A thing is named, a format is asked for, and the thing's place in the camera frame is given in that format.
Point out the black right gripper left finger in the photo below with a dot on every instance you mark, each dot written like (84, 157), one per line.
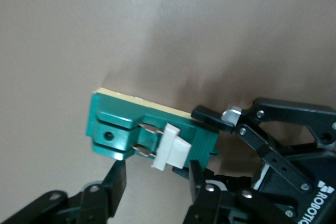
(105, 197)

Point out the brown paper table cover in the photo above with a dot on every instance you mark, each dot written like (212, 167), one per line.
(78, 24)

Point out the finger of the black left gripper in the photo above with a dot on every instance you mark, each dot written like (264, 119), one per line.
(181, 173)

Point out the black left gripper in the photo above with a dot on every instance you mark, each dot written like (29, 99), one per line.
(315, 171)

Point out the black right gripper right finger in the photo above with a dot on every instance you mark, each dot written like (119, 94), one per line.
(210, 205)

